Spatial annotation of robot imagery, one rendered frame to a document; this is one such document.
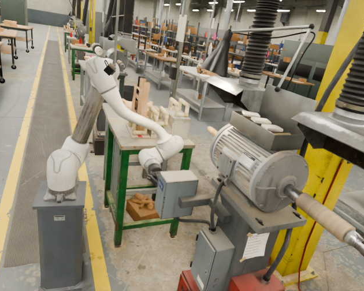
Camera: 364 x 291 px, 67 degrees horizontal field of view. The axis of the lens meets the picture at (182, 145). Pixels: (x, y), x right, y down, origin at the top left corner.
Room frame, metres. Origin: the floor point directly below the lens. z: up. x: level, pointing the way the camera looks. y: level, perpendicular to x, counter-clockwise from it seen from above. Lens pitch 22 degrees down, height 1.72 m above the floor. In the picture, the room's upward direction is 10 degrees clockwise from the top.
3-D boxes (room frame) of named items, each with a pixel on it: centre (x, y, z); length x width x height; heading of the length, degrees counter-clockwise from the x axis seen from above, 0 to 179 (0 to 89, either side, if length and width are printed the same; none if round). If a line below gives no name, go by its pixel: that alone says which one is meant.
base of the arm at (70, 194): (1.38, 0.67, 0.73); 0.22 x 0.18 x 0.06; 19
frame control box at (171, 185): (1.05, -0.06, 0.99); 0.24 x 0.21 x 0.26; 27
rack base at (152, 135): (2.10, 0.23, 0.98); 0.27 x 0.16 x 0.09; 24
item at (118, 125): (2.12, 0.29, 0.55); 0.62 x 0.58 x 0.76; 27
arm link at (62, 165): (1.41, 0.68, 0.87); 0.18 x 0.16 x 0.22; 6
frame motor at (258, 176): (1.08, -0.31, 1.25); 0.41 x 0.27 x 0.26; 27
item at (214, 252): (0.95, -0.21, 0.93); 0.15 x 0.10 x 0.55; 27
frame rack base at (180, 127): (2.16, 0.09, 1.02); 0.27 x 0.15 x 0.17; 24
